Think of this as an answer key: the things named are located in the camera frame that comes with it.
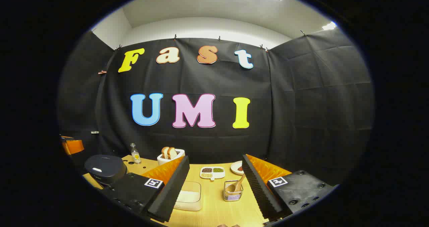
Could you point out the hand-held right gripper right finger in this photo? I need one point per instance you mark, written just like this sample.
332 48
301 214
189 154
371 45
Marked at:
258 190

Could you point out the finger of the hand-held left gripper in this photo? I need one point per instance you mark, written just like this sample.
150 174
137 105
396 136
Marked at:
73 146

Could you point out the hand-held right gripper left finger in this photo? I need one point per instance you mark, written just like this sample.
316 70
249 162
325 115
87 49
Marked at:
174 190

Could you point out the white rice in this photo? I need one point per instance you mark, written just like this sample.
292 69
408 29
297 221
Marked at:
189 197

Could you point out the wooden spoon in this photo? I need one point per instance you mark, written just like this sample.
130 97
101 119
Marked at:
238 183

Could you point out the clear plastic rice container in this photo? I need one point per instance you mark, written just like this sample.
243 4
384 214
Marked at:
194 207

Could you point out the dark grey rice cooker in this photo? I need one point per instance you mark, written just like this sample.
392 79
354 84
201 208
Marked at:
104 166

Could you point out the white toaster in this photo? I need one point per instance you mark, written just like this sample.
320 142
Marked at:
164 161

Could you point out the white round plate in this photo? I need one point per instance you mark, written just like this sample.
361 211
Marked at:
235 168

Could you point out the bread slice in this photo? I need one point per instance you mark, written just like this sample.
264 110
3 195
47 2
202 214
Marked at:
172 153
165 152

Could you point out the white divided grain dish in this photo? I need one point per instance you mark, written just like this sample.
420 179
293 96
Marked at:
212 174

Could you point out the glass bottle with yellow label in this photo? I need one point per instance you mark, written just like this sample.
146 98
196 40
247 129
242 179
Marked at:
135 156

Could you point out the black backdrop cloth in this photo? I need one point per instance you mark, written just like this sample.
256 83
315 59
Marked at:
207 76

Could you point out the ceiling light panel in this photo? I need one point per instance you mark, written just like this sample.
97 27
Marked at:
329 26

